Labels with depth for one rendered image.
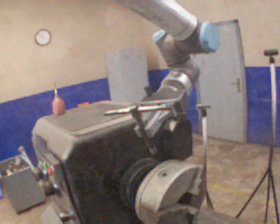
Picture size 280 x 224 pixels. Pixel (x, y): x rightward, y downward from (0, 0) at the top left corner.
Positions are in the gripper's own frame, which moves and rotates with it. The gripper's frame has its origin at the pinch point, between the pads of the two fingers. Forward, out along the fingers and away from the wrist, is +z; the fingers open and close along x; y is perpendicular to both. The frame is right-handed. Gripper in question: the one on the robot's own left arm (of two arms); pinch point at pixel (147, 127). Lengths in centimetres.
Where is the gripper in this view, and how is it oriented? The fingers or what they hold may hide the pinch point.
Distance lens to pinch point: 55.3
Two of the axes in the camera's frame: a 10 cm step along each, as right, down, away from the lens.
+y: -4.0, -8.1, -4.2
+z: -4.8, 5.8, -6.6
